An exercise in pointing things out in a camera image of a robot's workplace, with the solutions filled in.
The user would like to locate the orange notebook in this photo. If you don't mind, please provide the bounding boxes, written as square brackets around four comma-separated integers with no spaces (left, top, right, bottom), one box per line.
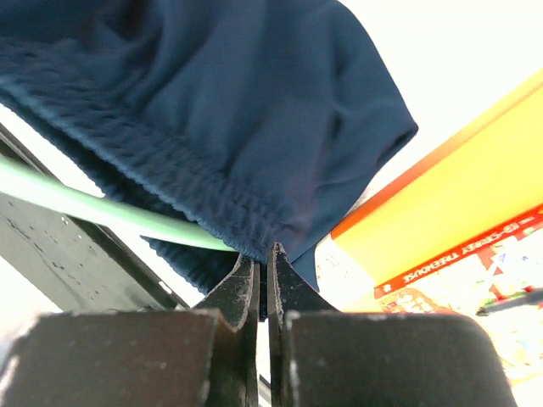
[317,73,542,310]

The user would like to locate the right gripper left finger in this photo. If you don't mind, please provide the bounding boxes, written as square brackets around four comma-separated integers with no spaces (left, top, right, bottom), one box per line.
[1,257,260,406]

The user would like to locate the navy blue shorts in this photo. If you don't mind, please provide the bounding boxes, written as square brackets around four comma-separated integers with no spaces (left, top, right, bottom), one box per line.
[1,1,417,286]

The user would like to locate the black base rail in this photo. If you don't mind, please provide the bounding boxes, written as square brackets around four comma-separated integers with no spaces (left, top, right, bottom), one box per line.
[0,122,190,315]

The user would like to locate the mint green hanger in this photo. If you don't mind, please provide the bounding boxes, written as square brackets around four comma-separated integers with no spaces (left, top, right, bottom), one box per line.
[1,158,234,252]

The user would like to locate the red green children's book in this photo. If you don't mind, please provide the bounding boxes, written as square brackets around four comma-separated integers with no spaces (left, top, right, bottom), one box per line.
[374,207,542,384]

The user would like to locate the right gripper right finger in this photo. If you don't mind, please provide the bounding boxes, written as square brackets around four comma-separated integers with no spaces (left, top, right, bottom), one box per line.
[266,244,515,407]

